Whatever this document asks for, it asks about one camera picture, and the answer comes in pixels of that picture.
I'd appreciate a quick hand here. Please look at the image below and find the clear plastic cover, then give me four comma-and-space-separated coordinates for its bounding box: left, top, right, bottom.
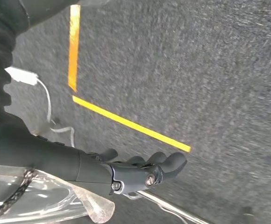
0, 165, 115, 224

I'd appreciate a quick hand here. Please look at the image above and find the black braided cable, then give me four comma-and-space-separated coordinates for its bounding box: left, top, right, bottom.
0, 168, 36, 224

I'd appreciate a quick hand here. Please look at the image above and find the white floor cable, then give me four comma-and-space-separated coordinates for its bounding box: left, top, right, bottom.
157, 205, 188, 224
36, 78, 76, 148

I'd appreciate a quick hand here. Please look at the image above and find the white power strip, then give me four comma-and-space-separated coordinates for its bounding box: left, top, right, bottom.
5, 66, 38, 86

